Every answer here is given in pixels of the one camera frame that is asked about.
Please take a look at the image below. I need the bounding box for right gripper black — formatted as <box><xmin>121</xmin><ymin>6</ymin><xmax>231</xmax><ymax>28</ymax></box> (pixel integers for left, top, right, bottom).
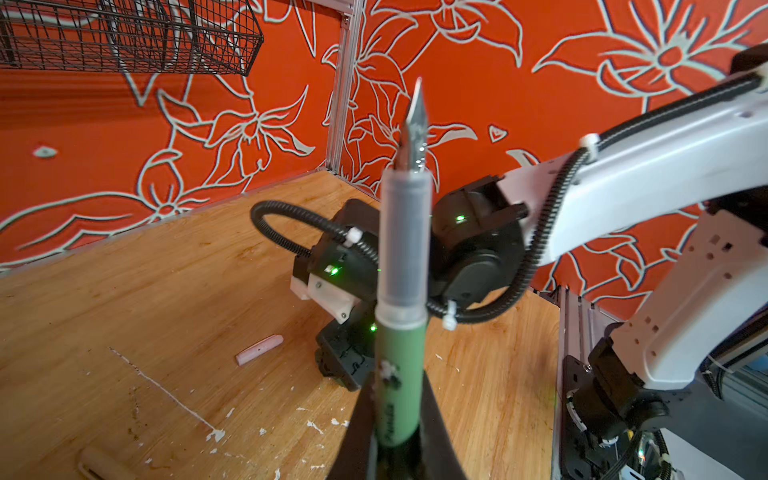
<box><xmin>315</xmin><ymin>302</ymin><xmax>377</xmax><ymax>392</ymax></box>

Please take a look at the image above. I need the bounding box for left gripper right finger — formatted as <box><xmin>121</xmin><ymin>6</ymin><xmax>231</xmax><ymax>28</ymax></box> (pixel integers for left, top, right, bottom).
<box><xmin>419</xmin><ymin>371</ymin><xmax>467</xmax><ymax>480</ymax></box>

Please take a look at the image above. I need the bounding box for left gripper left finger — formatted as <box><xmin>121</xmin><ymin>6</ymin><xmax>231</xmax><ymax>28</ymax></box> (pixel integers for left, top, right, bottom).
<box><xmin>326</xmin><ymin>373</ymin><xmax>378</xmax><ymax>480</ymax></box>

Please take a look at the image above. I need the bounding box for green pen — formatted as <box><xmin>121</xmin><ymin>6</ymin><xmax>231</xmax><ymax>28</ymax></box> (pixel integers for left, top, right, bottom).
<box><xmin>374</xmin><ymin>78</ymin><xmax>433</xmax><ymax>448</ymax></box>

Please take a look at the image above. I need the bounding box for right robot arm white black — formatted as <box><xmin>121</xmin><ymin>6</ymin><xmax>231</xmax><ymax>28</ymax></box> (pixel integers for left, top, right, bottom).
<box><xmin>250</xmin><ymin>44</ymin><xmax>767</xmax><ymax>479</ymax></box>

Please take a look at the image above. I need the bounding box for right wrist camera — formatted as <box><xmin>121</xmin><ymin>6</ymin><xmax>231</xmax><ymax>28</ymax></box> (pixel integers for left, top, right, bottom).
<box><xmin>290</xmin><ymin>258</ymin><xmax>360</xmax><ymax>325</ymax></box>

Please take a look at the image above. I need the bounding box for black wire basket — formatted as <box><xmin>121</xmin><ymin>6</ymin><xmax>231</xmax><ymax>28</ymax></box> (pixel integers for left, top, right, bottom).
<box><xmin>1</xmin><ymin>0</ymin><xmax>264</xmax><ymax>76</ymax></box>

